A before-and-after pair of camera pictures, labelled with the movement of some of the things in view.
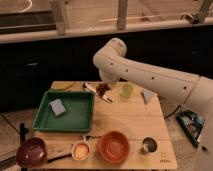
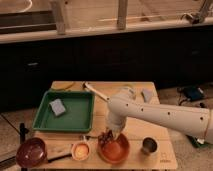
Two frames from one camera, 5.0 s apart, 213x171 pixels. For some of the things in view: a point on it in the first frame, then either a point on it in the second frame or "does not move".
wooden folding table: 129,131 does not move
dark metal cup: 149,145 does not move
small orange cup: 80,151 does not move
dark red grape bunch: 101,88 → 105,138
